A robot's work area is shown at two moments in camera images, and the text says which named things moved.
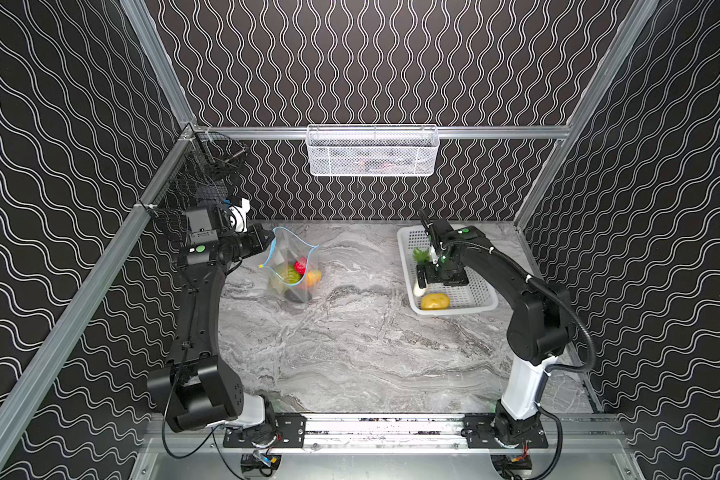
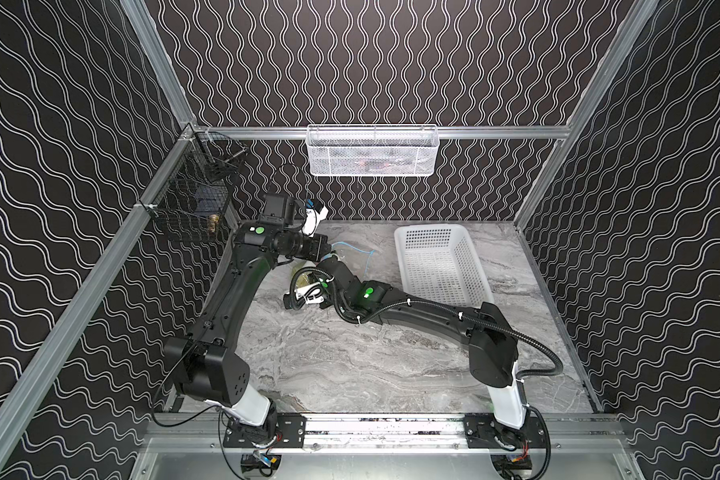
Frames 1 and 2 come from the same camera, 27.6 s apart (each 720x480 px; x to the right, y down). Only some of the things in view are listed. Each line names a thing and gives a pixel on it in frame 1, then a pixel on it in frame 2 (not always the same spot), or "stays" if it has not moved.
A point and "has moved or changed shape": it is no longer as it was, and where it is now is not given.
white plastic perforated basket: [479, 294] stays
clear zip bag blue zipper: [288, 267] has moved or changed shape
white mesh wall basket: [372, 150] stays
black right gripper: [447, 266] to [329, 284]
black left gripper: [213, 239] to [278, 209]
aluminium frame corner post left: [160, 61] stays
